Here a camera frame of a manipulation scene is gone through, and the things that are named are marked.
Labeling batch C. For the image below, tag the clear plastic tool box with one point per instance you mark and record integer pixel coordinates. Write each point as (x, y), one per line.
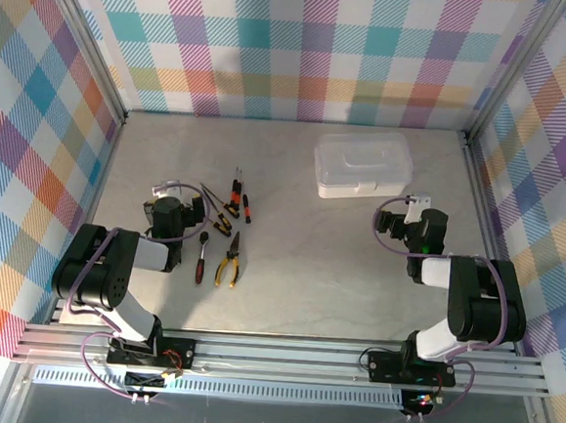
(360, 168)

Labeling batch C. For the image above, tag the yellow black pliers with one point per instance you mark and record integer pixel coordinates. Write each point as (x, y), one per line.
(234, 247)

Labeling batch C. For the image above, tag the aluminium mounting rail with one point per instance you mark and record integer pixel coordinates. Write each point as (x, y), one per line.
(276, 358)

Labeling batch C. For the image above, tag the aluminium frame post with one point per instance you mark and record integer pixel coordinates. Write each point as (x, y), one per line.
(85, 34)
(516, 68)

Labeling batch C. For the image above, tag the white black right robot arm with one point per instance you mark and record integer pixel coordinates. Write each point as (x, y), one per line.
(481, 305)

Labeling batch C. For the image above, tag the aluminium side rail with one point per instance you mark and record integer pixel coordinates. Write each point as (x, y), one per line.
(484, 212)
(100, 182)

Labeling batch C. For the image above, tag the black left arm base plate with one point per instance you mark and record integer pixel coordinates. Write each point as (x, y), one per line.
(178, 352)

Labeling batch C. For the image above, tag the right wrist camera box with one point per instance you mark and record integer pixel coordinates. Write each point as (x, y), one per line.
(416, 207)

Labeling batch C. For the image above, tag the black connector box with lights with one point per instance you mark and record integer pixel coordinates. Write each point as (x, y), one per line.
(420, 401)

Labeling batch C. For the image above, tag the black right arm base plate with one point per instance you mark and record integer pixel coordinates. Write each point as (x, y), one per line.
(383, 366)

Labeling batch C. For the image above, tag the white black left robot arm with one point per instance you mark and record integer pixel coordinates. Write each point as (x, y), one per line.
(91, 275)

